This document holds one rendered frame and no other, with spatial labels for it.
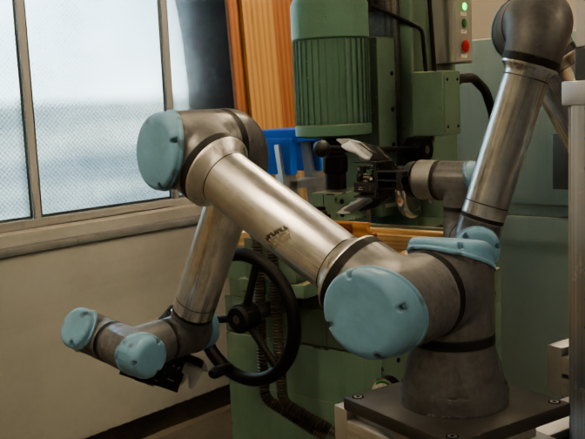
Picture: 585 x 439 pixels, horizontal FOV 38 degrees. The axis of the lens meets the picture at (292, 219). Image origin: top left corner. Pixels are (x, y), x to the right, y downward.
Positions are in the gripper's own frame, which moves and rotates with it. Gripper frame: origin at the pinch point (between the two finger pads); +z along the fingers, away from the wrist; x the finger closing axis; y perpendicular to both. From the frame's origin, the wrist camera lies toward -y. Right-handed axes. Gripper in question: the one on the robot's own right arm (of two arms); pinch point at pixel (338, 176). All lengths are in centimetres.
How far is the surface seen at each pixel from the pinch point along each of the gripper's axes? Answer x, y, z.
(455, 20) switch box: -35, -43, -4
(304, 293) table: 23.7, 9.1, 2.5
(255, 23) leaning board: -50, -117, 121
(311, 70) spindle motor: -22.5, -6.7, 11.8
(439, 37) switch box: -31, -42, 0
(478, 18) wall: -59, -246, 89
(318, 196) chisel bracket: 5.8, -11.3, 13.7
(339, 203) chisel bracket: 7.3, -12.5, 8.7
